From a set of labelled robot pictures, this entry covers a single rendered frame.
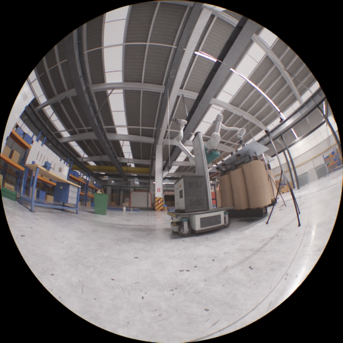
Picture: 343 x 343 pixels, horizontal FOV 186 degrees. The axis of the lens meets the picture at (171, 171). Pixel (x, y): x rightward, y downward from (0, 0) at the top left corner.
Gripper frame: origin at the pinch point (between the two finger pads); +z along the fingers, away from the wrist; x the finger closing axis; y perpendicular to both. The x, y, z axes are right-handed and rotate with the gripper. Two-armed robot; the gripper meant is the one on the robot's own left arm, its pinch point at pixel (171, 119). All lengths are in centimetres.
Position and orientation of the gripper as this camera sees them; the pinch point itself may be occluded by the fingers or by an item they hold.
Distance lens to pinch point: 270.5
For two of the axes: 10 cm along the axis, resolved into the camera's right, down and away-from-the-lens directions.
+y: 2.2, -9.5, -2.3
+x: -0.6, 2.2, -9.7
